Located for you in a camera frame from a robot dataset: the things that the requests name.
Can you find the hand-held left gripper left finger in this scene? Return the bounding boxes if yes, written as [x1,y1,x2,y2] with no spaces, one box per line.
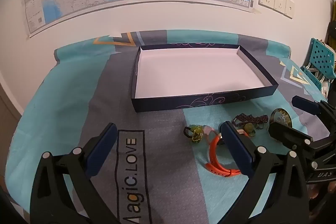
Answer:
[30,123,124,224]

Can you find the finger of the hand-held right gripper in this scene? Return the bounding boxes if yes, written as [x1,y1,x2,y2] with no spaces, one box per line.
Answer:
[268,122,336,161]
[291,95,336,125]

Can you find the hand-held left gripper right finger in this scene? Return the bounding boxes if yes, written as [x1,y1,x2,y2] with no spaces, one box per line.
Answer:
[220,121,310,224]

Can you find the olive amber pendant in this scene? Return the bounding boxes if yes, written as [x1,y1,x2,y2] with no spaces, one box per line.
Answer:
[243,123,256,138]

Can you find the orange smart watch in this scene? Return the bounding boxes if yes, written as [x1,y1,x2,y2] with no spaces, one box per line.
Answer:
[205,130,250,178]

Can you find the tortoiseshell bangle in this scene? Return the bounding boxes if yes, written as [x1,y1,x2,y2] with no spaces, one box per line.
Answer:
[270,108,292,127]

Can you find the dark purple bead bracelet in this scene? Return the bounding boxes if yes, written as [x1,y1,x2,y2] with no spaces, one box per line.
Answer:
[233,113,269,130]

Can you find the navy shallow cardboard box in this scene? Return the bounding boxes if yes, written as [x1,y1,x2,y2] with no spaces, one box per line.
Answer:
[131,43,279,113]

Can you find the person's right hand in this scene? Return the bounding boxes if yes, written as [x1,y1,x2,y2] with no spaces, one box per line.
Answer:
[308,182,336,201]

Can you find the teal perforated chair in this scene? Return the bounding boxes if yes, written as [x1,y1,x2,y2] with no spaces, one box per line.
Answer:
[301,38,336,90]

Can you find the teal grey printed tablecloth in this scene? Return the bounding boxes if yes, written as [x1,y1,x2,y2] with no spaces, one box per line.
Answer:
[4,29,336,224]

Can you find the brown wooden door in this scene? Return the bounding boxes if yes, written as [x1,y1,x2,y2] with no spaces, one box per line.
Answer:
[0,88,23,140]

